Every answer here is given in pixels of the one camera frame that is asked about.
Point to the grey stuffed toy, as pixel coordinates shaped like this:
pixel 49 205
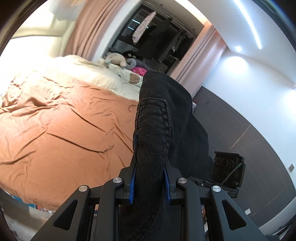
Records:
pixel 114 59

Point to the grey elephant plush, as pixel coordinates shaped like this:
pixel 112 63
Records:
pixel 131 63

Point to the orange duvet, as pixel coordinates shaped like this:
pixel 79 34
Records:
pixel 64 139

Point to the cream padded headboard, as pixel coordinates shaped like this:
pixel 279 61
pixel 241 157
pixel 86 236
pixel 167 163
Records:
pixel 39 32

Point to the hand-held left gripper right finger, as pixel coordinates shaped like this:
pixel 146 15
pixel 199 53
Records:
pixel 167 185

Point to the white hanging garment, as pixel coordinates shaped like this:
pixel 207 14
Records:
pixel 64 7

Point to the pink curtain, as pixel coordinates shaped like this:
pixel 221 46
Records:
pixel 198 58
pixel 97 30

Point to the ceiling light strip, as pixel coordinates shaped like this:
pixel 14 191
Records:
pixel 248 23

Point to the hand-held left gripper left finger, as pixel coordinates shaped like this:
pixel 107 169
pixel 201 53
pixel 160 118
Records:
pixel 132 185

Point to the wall socket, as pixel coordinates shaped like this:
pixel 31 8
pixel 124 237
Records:
pixel 291 167

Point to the ceiling spot light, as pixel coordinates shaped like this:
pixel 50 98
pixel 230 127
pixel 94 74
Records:
pixel 238 48

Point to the dark hanging clothes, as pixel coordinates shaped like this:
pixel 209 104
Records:
pixel 166 41

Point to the pink plush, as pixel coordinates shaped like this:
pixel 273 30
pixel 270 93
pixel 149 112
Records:
pixel 138 70

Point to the black plush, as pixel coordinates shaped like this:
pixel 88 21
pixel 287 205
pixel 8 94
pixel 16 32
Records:
pixel 128 55

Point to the black denim jeans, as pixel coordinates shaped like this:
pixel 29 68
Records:
pixel 152 129

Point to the floral hanging garment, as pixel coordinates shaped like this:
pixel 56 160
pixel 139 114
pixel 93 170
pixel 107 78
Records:
pixel 143 26

